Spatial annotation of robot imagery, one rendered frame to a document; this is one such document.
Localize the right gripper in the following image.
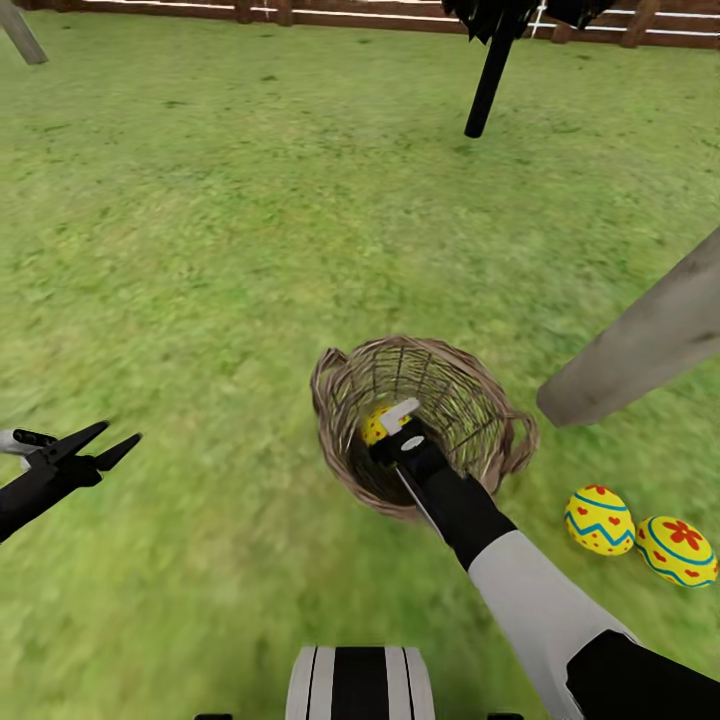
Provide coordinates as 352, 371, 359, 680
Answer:
369, 419, 429, 468

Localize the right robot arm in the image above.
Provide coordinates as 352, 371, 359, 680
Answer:
369, 397, 720, 720

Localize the easter egg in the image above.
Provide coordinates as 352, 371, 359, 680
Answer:
565, 485, 636, 556
362, 405, 390, 447
635, 516, 719, 587

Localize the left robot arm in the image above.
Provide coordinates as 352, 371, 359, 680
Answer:
0, 421, 141, 543

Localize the wicker basket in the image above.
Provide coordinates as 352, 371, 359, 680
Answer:
309, 334, 540, 524

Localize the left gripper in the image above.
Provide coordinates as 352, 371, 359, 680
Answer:
0, 421, 141, 524

